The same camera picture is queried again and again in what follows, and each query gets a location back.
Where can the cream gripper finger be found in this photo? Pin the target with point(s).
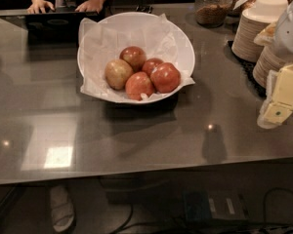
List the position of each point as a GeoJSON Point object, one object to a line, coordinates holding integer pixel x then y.
{"type": "Point", "coordinates": [278, 105]}

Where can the black tray mat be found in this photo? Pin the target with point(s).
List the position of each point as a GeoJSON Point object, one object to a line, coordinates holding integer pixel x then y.
{"type": "Point", "coordinates": [247, 68]}

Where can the paper plate stack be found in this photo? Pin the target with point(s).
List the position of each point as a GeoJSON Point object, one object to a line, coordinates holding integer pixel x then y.
{"type": "Point", "coordinates": [267, 61]}
{"type": "Point", "coordinates": [250, 25]}

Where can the red apple middle hidden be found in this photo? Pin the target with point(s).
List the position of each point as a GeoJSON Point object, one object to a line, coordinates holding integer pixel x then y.
{"type": "Point", "coordinates": [150, 64]}

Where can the glass jar with grains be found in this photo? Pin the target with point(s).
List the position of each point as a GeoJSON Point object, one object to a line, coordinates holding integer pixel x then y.
{"type": "Point", "coordinates": [211, 13]}

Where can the white paper liner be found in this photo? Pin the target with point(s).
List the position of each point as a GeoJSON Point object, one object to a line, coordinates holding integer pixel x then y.
{"type": "Point", "coordinates": [101, 46]}

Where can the white slipper under table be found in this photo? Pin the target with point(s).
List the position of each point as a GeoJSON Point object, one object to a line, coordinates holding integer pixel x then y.
{"type": "Point", "coordinates": [62, 209]}

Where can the dark box under table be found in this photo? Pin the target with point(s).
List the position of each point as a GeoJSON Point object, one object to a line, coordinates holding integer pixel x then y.
{"type": "Point", "coordinates": [214, 207]}

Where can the person's right hand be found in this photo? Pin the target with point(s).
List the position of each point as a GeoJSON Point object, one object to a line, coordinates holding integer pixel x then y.
{"type": "Point", "coordinates": [40, 7]}

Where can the yellowish apple left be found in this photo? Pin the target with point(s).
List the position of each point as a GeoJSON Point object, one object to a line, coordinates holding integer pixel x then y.
{"type": "Point", "coordinates": [117, 72]}

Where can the front paper plate stack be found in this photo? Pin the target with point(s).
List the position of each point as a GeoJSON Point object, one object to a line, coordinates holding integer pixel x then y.
{"type": "Point", "coordinates": [267, 61]}

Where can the back paper plate stack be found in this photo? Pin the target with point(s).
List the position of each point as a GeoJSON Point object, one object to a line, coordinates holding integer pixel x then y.
{"type": "Point", "coordinates": [250, 25]}

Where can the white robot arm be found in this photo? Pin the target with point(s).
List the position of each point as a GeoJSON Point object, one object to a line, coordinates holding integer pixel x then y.
{"type": "Point", "coordinates": [282, 42]}

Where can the red apple back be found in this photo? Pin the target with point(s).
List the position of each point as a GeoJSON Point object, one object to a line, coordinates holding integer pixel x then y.
{"type": "Point", "coordinates": [135, 56]}

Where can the black laptop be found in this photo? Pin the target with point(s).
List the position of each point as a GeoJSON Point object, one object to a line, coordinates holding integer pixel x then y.
{"type": "Point", "coordinates": [53, 27]}

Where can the white paper bowl stack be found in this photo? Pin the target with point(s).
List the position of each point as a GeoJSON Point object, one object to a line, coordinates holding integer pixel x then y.
{"type": "Point", "coordinates": [266, 10]}

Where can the person's left hand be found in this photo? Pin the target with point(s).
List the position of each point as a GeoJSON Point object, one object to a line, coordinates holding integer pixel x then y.
{"type": "Point", "coordinates": [90, 6]}

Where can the red apple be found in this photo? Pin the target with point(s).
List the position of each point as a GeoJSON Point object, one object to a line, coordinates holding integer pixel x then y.
{"type": "Point", "coordinates": [165, 77]}
{"type": "Point", "coordinates": [139, 84]}
{"type": "Point", "coordinates": [135, 56]}

